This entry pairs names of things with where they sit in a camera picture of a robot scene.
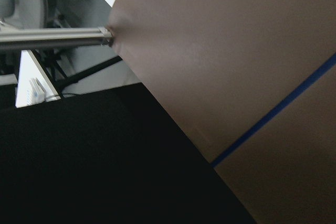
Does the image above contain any aluminium frame post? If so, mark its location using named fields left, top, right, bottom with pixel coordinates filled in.
left=1, top=27, right=113, bottom=52

